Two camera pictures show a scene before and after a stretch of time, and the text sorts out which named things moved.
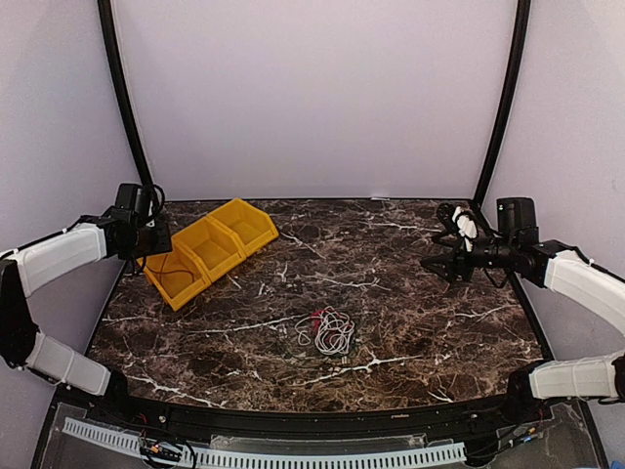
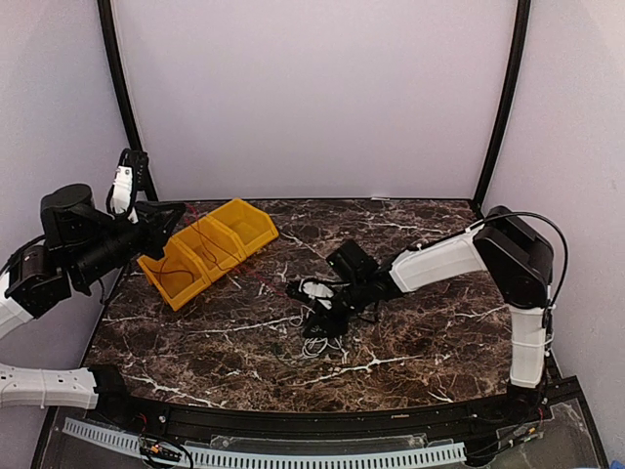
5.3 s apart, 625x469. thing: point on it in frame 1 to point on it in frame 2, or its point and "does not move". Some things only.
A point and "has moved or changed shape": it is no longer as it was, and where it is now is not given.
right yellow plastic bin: (250, 227) does not move
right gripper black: (451, 261) to (334, 325)
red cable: (316, 317) has moved or changed shape
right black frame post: (514, 72) does not move
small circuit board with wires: (161, 451) does not move
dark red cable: (168, 272) does not move
